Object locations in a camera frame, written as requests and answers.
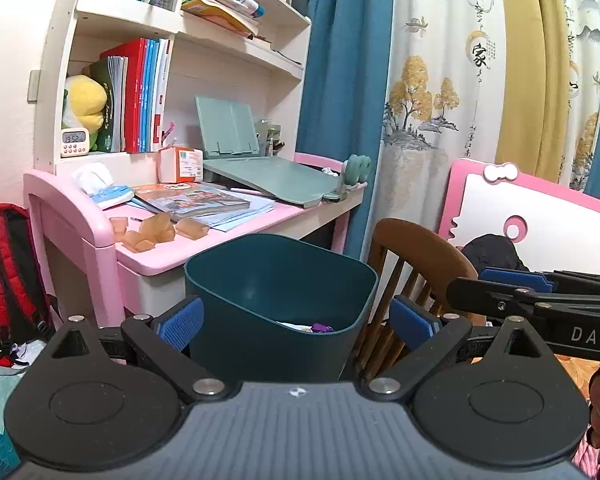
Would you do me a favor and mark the pile of flat books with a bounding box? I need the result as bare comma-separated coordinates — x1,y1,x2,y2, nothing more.
180,0,266,38

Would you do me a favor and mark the pink desk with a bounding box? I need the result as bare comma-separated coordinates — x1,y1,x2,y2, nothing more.
22,152,368,331

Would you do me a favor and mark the teal desk board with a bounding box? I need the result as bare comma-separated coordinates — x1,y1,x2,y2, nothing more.
202,156,353,209

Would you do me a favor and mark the yellow curtain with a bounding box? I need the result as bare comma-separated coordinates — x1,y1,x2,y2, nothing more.
495,0,572,186

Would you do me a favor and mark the white desk drawer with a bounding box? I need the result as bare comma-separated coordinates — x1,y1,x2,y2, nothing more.
130,260,193,322

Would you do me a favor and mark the yellow plush toy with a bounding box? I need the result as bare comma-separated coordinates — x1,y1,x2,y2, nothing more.
61,74,109,153

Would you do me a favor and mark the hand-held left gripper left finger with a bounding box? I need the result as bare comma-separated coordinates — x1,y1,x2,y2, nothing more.
45,296,228,403

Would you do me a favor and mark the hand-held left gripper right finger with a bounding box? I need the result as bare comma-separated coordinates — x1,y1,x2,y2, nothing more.
365,295,548,403

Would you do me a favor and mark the wooden chair black seat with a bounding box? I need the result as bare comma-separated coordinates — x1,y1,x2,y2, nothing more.
352,217,488,383

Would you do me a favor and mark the colourful open book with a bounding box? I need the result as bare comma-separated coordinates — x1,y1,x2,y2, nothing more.
132,182,251,222

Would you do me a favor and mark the black cloth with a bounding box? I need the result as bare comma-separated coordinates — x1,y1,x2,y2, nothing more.
462,234,531,281

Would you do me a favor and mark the white bookshelf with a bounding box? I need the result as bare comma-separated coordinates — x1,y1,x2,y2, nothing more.
32,0,313,173

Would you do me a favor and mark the teal book stand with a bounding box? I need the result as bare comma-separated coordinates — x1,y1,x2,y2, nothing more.
195,95,261,157

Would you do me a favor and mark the teal trash bin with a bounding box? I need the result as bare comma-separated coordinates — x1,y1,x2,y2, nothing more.
183,232,379,383

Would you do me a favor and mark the large amber corner guard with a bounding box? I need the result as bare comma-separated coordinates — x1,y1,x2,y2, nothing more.
124,212,177,254

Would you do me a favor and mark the green tape dispenser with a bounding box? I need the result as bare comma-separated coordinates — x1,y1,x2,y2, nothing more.
337,155,372,196

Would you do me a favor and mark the blue white tissue pack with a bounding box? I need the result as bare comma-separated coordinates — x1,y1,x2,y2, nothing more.
87,185,135,210

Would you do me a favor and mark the white tissue wad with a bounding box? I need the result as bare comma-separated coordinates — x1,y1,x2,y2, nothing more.
72,162,115,193

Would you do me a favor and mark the pink framed whiteboard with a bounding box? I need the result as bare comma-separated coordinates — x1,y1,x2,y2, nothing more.
437,157,600,281

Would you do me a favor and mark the row of upright books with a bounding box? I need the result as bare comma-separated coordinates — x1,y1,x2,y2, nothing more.
82,37,173,153

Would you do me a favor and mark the green pen holder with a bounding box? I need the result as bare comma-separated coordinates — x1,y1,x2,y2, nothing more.
254,119,286,157

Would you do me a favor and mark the white landscape print curtain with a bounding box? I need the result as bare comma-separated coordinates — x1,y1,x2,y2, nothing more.
560,0,600,196
375,0,503,241

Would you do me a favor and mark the white digital timer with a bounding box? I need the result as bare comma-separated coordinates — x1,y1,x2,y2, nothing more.
60,127,90,158

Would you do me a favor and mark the stack of magazines on desk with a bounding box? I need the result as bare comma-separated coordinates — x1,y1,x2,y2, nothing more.
127,194,277,233

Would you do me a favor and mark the orange white box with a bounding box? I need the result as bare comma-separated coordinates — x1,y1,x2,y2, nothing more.
159,146,204,184

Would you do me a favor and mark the red black backpack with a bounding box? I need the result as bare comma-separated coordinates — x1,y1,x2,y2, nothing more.
0,203,58,361

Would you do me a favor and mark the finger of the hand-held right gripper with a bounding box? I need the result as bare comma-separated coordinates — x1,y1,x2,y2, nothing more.
479,268,600,297
446,276,600,322

